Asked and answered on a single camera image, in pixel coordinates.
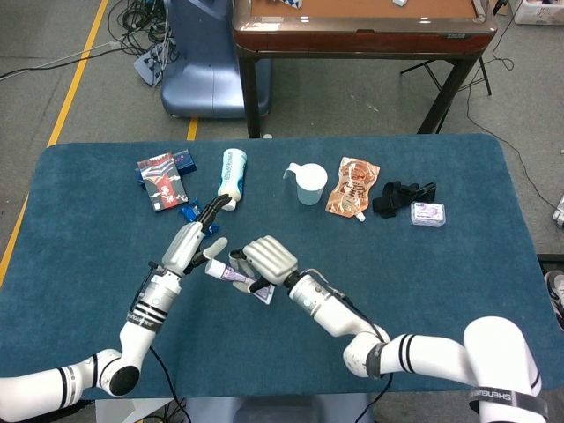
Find white storage box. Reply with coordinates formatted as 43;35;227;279
513;0;564;26

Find brown mahjong table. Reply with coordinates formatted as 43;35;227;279
232;0;499;139

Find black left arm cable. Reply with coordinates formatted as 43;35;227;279
131;263;191;423

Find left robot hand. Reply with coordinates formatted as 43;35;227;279
161;193;233;278

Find white table frame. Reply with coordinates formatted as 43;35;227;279
94;397;177;423

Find long yellow floor tape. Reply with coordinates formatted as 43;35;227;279
0;0;110;283

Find pale blue cup with handle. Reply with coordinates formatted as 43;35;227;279
282;162;329;206

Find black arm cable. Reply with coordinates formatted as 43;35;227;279
308;268;394;423
131;263;191;423

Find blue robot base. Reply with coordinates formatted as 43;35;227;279
160;0;272;120

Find thin black floor cable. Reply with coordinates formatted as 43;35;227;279
466;0;564;221

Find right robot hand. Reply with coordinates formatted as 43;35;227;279
227;235;300;294

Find black stand legs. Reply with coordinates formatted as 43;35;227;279
399;55;493;97

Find purple white tube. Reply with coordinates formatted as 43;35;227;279
204;258;277;306

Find red black patterned box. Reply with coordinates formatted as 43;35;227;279
137;152;190;213

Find clear floss pick box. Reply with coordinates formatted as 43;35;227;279
409;201;447;228

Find white lotion bottle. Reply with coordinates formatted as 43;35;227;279
217;147;248;212

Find orange spout pouch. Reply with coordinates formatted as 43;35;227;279
324;156;381;222

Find teal blue table mat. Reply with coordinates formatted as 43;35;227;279
0;133;564;402

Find small dark blue box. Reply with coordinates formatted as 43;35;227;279
138;149;197;189

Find white floor cable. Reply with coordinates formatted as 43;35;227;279
0;40;121;81

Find grey power strip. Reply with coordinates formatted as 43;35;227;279
133;43;171;87

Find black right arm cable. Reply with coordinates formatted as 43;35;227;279
308;268;394;423

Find black strap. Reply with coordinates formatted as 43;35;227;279
372;180;438;219

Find grey sneaker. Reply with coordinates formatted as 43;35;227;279
544;271;564;331

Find blue snack packet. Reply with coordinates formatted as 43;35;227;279
178;198;220;237

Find black cable bundle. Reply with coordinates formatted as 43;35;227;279
103;0;182;87

